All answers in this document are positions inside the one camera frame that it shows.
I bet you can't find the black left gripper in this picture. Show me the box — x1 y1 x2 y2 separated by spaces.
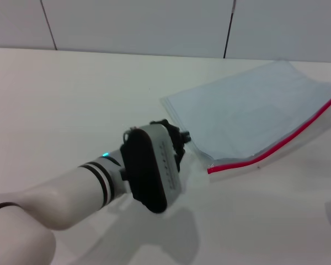
150 119 191 172

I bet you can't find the clear red-zip document bag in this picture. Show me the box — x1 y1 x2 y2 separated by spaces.
160 60 331 183

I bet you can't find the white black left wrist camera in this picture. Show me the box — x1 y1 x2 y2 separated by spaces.
119 124 182 214

